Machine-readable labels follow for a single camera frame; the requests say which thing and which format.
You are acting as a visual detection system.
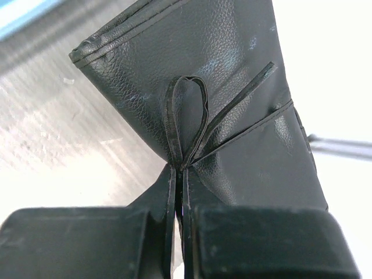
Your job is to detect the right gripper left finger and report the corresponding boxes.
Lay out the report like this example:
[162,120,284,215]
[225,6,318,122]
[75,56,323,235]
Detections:
[1,166,176,278]

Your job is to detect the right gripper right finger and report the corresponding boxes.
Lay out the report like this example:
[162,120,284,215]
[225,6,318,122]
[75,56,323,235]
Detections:
[182,170,360,278]

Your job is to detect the mint green suitcase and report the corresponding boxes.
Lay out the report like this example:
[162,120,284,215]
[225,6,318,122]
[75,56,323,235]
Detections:
[1,0,65,41]

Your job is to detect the black leather pouch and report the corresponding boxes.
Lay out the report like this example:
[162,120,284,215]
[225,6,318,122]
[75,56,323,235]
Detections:
[69,1,328,210]

